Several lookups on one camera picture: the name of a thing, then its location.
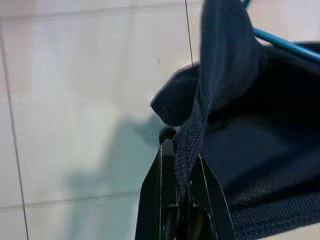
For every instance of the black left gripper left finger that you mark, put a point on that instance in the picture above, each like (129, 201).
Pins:
(155, 195)

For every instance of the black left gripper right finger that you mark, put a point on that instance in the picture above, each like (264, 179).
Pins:
(212, 205)

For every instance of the navy blue garment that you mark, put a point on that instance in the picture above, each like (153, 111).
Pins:
(250, 137)

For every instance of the blue clothes hanger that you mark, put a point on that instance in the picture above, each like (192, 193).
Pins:
(287, 46)

